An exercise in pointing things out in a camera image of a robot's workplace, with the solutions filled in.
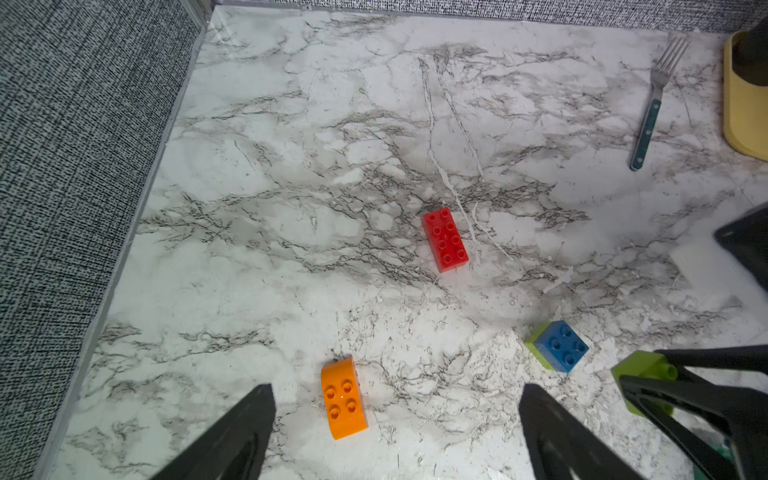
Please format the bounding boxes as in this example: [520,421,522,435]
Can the orange lego brick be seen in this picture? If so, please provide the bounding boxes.
[321,358,368,440]

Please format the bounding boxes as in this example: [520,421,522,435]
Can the lime green lego brick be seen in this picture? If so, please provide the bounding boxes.
[524,322,555,371]
[611,351,678,393]

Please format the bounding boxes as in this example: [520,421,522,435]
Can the black mug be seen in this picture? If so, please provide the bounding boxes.
[732,18,768,86]

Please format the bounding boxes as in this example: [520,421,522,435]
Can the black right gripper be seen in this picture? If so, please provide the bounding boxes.
[620,203,768,479]

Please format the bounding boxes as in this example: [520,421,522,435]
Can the blue lego brick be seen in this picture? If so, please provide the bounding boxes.
[535,320,589,374]

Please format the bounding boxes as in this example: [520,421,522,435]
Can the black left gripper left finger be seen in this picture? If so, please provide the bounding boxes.
[153,384,276,480]

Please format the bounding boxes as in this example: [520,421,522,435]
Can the red lego brick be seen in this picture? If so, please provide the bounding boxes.
[422,208,469,273]

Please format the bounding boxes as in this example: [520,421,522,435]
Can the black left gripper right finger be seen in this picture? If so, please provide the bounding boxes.
[519,383,640,479]

